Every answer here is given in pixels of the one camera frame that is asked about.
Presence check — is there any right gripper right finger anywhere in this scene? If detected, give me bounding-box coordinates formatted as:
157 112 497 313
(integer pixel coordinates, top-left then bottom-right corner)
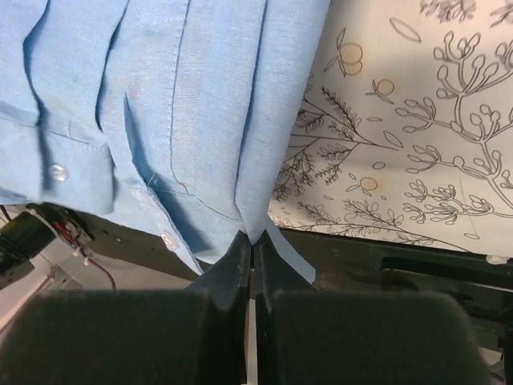
253 233 491 384

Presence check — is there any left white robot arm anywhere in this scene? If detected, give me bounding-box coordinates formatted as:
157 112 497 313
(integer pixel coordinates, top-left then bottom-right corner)
1 203 94 289

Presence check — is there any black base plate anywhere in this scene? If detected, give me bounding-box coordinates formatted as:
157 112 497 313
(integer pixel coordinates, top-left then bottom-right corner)
78 213 512 351

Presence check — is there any light blue long sleeve shirt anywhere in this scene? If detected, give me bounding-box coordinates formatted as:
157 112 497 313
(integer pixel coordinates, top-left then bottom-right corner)
1 1 329 282

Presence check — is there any floral table mat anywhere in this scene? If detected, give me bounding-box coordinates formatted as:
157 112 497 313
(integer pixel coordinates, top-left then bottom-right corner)
269 1 512 257

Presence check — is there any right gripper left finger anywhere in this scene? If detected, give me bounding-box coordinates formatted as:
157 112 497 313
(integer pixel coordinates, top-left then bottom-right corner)
1 233 251 384

